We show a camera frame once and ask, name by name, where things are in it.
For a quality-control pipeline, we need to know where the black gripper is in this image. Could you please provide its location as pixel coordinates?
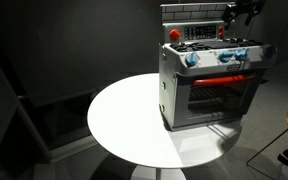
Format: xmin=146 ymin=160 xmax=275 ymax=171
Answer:
xmin=222 ymin=0 xmax=259 ymax=32

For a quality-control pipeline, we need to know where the blue stove knob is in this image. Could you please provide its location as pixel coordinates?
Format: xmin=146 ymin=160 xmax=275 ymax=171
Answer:
xmin=184 ymin=51 xmax=200 ymax=68
xmin=234 ymin=48 xmax=249 ymax=62
xmin=218 ymin=49 xmax=235 ymax=64

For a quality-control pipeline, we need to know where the red round stove knob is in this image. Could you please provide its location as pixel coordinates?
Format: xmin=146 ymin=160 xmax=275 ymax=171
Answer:
xmin=169 ymin=28 xmax=182 ymax=42

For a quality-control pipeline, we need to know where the grey toy stove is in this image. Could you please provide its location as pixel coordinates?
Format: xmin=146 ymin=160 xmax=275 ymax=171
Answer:
xmin=158 ymin=2 xmax=278 ymax=132

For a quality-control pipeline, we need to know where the white round table base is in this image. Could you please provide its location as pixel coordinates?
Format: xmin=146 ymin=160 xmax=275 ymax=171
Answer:
xmin=130 ymin=164 xmax=187 ymax=180

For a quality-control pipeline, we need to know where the dark diagonal support beam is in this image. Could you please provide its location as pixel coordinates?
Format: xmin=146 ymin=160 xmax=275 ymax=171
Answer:
xmin=0 ymin=39 xmax=55 ymax=164

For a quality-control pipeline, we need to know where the red oven door handle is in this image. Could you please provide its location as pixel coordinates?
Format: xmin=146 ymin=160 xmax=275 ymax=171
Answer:
xmin=192 ymin=73 xmax=257 ymax=87

